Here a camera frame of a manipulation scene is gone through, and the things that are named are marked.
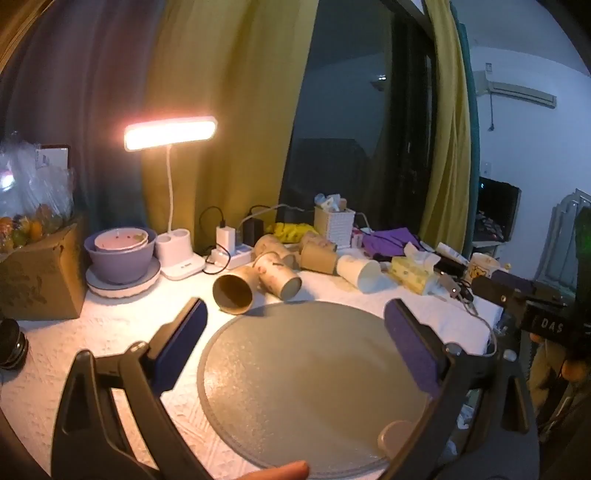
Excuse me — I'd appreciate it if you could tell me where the black charger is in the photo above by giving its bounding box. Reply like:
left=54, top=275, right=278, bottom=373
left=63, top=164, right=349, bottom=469
left=242, top=218, right=265, bottom=247

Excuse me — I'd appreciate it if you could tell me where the black monitor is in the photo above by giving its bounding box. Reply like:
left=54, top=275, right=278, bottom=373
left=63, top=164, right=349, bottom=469
left=473, top=176, right=522, bottom=244

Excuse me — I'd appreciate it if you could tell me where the white bowl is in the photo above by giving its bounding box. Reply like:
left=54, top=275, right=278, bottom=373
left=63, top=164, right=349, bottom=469
left=95, top=228, right=149, bottom=252

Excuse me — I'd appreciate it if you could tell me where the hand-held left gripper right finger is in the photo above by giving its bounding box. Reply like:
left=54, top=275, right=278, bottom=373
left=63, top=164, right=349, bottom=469
left=379, top=299, right=541, bottom=480

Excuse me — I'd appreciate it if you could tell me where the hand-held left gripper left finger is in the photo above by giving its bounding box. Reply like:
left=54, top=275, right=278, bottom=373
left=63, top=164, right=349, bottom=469
left=51, top=298, right=218, bottom=480

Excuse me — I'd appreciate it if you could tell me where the white air conditioner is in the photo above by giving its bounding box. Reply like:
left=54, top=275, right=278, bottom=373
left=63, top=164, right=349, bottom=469
left=475, top=69, right=558, bottom=110

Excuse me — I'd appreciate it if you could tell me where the white paper cup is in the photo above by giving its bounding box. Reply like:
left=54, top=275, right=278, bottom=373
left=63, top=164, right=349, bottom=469
left=336, top=255, right=383, bottom=295

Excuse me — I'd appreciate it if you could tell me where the grey round mat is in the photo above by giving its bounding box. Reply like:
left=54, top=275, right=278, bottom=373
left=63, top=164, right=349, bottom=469
left=198, top=301, right=444, bottom=478

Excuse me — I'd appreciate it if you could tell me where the white cable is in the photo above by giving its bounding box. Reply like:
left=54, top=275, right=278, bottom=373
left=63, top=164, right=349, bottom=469
left=238, top=203, right=319, bottom=232

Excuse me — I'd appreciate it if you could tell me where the white desk lamp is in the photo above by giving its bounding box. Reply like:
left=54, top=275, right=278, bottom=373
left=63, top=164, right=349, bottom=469
left=124, top=116, right=219, bottom=281

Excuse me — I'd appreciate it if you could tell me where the grey metal frame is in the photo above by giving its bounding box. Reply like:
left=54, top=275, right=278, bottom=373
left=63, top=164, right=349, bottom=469
left=538, top=187, right=591, bottom=296

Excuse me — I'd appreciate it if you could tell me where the white power strip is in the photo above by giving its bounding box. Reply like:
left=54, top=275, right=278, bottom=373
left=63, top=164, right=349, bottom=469
left=205, top=244, right=256, bottom=271

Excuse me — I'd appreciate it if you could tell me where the white textured tablecloth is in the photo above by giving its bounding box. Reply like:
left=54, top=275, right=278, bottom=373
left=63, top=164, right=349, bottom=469
left=0, top=263, right=504, bottom=480

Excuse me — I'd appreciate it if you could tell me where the black camera lens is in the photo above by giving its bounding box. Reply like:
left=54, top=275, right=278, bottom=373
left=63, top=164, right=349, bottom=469
left=0, top=318, right=29, bottom=370

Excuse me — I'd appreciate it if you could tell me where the purple bowl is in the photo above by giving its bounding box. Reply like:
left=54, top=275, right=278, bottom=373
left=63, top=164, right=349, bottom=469
left=84, top=227, right=158, bottom=284

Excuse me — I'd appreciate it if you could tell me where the brown paper cup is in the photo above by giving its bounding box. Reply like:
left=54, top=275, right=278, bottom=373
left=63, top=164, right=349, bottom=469
left=298, top=242, right=339, bottom=276
left=212, top=269, right=259, bottom=316
left=254, top=234, right=296, bottom=268
left=300, top=231, right=335, bottom=252

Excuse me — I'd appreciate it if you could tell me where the printed paper cup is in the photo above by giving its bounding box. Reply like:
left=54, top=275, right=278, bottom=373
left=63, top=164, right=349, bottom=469
left=253, top=253, right=303, bottom=302

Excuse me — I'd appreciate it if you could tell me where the small white box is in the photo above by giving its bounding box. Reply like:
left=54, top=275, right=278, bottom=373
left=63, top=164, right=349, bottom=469
left=39, top=145, right=71, bottom=170

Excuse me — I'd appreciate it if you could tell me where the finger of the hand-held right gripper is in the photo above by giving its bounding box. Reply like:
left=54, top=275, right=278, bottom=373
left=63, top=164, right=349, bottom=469
left=471, top=277, right=529, bottom=311
left=490, top=270, right=539, bottom=296

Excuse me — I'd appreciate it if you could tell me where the cardboard box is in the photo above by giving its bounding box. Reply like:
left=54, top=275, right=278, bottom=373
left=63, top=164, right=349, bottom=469
left=0, top=217, right=88, bottom=321

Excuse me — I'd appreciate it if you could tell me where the yellow curtain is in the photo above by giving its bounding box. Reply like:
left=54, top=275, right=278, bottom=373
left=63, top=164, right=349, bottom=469
left=422, top=0, right=472, bottom=252
left=143, top=0, right=320, bottom=259

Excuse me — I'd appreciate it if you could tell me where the plastic bag of fruit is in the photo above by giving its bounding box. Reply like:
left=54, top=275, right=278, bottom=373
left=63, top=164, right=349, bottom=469
left=0, top=134, right=77, bottom=254

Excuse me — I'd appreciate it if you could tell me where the yellow cloth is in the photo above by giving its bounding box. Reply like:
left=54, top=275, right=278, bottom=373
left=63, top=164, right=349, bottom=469
left=270, top=222, right=320, bottom=244

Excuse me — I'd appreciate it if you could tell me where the white woven basket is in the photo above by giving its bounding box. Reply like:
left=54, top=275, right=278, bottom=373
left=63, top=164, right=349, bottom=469
left=314, top=205, right=356, bottom=250

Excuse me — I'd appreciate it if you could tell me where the yellow tissue pack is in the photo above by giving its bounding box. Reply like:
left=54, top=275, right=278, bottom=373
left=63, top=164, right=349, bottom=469
left=392, top=242, right=441, bottom=296

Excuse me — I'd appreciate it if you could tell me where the white plate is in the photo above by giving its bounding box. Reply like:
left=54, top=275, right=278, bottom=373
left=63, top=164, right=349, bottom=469
left=85, top=258, right=162, bottom=300

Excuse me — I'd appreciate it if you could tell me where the dark window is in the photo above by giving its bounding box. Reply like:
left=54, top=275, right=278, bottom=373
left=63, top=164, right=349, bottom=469
left=279, top=0, right=437, bottom=237

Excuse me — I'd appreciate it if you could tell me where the white round cap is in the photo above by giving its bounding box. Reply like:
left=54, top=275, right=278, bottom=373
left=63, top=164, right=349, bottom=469
left=378, top=420, right=417, bottom=459

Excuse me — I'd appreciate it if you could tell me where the white mug with yellow print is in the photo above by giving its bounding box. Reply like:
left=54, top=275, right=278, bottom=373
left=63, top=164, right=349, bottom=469
left=464, top=253, right=502, bottom=289

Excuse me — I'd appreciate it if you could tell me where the person's right hand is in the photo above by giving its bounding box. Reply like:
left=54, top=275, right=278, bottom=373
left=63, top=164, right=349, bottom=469
left=530, top=331, right=591, bottom=385

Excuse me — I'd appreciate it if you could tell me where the purple cloth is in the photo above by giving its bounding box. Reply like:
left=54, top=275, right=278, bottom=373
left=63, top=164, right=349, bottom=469
left=362, top=228, right=423, bottom=262

